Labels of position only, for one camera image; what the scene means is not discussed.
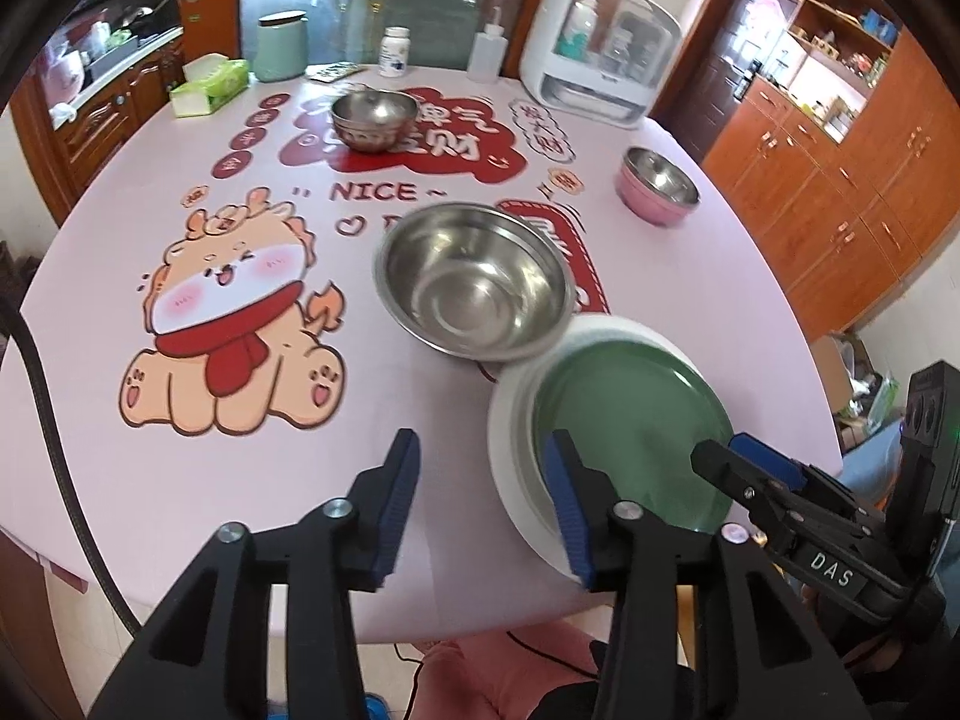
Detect black cable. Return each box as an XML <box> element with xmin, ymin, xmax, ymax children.
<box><xmin>0</xmin><ymin>292</ymin><xmax>143</xmax><ymax>638</ymax></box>

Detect pink kitchen appliance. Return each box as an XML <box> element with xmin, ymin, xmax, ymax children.
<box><xmin>41</xmin><ymin>37</ymin><xmax>85</xmax><ymax>91</ymax></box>

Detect green tissue box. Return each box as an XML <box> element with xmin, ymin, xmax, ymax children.
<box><xmin>169</xmin><ymin>54</ymin><xmax>251</xmax><ymax>118</ymax></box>

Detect pink bowl with steel lining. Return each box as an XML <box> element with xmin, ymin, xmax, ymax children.
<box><xmin>616</xmin><ymin>146</ymin><xmax>701</xmax><ymax>228</ymax></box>

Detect person's pink clothing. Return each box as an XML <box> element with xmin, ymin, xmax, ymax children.
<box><xmin>416</xmin><ymin>619</ymin><xmax>623</xmax><ymax>720</ymax></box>

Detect wooden kitchen base cabinet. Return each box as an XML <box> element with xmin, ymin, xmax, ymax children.
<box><xmin>11</xmin><ymin>30</ymin><xmax>188</xmax><ymax>226</ymax></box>

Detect small steel bowl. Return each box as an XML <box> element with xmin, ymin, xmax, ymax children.
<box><xmin>331</xmin><ymin>88</ymin><xmax>419</xmax><ymax>153</ymax></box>

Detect glass sliding door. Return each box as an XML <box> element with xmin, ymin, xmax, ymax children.
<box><xmin>240</xmin><ymin>0</ymin><xmax>631</xmax><ymax>83</ymax></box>

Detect translucent squeeze bottle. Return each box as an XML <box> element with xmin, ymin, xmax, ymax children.
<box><xmin>466</xmin><ymin>6</ymin><xmax>505</xmax><ymax>85</ymax></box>

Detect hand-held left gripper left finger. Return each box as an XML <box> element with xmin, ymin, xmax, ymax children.
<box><xmin>90</xmin><ymin>429</ymin><xmax>421</xmax><ymax>720</ymax></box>

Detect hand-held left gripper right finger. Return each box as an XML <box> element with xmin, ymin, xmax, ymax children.
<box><xmin>541</xmin><ymin>429</ymin><xmax>871</xmax><ymax>720</ymax></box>

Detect brown wooden wall cabinets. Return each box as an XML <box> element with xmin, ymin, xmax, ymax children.
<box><xmin>701</xmin><ymin>75</ymin><xmax>946</xmax><ymax>338</ymax></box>

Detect green plate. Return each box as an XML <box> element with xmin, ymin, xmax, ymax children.
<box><xmin>531</xmin><ymin>341</ymin><xmax>737</xmax><ymax>533</ymax></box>

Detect mint green canister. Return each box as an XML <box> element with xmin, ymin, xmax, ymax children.
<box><xmin>255</xmin><ymin>11</ymin><xmax>308</xmax><ymax>83</ymax></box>

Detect large steel bowl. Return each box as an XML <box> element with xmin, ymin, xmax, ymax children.
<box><xmin>373</xmin><ymin>201</ymin><xmax>578</xmax><ymax>362</ymax></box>

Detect brown wooden door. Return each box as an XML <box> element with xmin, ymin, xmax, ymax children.
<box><xmin>701</xmin><ymin>0</ymin><xmax>796</xmax><ymax>158</ymax></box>

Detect white bottle with green label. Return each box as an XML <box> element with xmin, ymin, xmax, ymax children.
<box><xmin>568</xmin><ymin>0</ymin><xmax>601</xmax><ymax>61</ymax></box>

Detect plain white plate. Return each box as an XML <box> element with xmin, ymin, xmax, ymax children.
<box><xmin>487</xmin><ymin>315</ymin><xmax>740</xmax><ymax>590</ymax></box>

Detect white countertop sterilizer cabinet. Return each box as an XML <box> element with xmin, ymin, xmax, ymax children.
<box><xmin>520</xmin><ymin>0</ymin><xmax>680</xmax><ymax>130</ymax></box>

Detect clear plastic bottle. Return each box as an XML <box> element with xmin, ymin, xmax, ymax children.
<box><xmin>600</xmin><ymin>19</ymin><xmax>638</xmax><ymax>80</ymax></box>

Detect cardboard box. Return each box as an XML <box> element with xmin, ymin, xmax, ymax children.
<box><xmin>810</xmin><ymin>330</ymin><xmax>901</xmax><ymax>451</ymax></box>

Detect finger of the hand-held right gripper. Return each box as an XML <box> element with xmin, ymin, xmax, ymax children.
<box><xmin>731</xmin><ymin>433</ymin><xmax>886</xmax><ymax>533</ymax></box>
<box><xmin>690</xmin><ymin>439</ymin><xmax>807</xmax><ymax>556</ymax></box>

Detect white pill bottle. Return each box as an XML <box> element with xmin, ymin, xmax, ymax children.
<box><xmin>379</xmin><ymin>26</ymin><xmax>412</xmax><ymax>79</ymax></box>

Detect wooden open shelf unit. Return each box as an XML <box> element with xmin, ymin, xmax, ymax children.
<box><xmin>772</xmin><ymin>0</ymin><xmax>908</xmax><ymax>143</ymax></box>

